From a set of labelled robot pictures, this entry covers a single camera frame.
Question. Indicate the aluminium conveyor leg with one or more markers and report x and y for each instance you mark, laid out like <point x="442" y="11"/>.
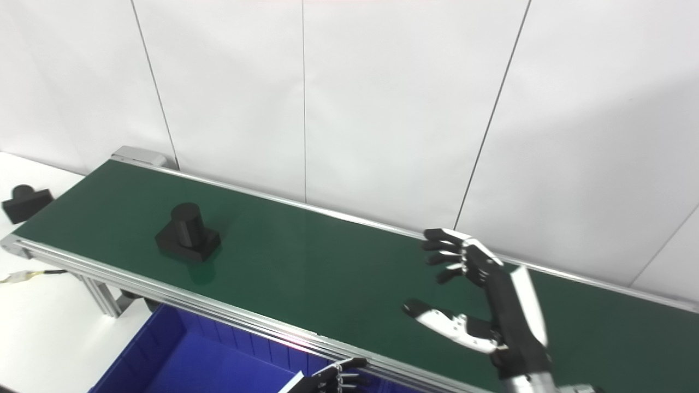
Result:
<point x="104" y="297"/>

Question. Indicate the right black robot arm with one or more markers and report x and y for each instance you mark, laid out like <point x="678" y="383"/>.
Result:
<point x="529" y="385"/>

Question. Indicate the blue plastic bin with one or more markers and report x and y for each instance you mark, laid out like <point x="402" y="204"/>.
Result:
<point x="202" y="360"/>

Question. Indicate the black cylinder part square base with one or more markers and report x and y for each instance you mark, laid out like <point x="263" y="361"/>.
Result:
<point x="26" y="204"/>
<point x="185" y="234"/>

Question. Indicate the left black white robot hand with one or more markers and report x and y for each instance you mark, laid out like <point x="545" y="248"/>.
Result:
<point x="322" y="382"/>

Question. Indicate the green conveyor belt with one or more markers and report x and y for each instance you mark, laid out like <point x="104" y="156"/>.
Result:
<point x="218" y="311"/>
<point x="327" y="273"/>

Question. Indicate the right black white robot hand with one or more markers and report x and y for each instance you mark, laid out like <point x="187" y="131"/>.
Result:
<point x="513" y="322"/>

